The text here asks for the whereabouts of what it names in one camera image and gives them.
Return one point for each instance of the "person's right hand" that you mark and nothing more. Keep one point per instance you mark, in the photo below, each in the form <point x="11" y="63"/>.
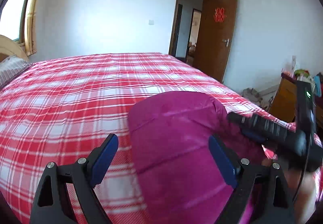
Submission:
<point x="305" y="202"/>

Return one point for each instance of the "magenta down jacket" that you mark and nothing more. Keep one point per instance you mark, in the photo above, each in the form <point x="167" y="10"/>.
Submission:
<point x="178" y="177"/>

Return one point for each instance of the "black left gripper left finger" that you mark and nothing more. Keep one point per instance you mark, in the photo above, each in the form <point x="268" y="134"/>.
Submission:
<point x="52" y="203"/>

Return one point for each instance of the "wooden side cabinet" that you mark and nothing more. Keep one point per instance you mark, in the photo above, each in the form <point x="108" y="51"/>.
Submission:
<point x="283" y="106"/>

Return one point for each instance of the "colourful clutter on cabinet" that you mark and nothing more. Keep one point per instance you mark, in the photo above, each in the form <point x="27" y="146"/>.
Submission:
<point x="292" y="70"/>

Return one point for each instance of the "silver door handle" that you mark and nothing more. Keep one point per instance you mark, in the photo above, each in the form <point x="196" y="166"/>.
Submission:
<point x="226" y="41"/>

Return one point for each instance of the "brown wooden door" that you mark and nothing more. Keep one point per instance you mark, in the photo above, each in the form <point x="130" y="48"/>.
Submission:
<point x="211" y="54"/>

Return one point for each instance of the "yellow curtain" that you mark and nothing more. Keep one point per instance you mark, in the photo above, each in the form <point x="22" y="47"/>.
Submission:
<point x="30" y="28"/>

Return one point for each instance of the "red white plaid bedsheet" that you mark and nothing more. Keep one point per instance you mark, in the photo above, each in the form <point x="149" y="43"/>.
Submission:
<point x="59" y="110"/>

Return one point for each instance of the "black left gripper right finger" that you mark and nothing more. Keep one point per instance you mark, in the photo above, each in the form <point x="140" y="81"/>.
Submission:
<point x="274" y="203"/>

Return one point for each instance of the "striped pillow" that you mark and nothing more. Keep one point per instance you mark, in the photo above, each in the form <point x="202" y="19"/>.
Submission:
<point x="11" y="67"/>

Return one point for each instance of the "beige wooden headboard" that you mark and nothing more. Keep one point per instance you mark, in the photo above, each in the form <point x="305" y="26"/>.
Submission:
<point x="9" y="48"/>

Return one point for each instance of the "brown door frame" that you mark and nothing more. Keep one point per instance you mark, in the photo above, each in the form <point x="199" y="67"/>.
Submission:
<point x="182" y="27"/>

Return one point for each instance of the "red paper door decoration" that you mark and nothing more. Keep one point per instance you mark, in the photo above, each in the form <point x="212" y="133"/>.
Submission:
<point x="219" y="14"/>

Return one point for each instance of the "window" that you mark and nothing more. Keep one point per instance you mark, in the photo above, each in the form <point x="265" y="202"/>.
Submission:
<point x="12" y="20"/>

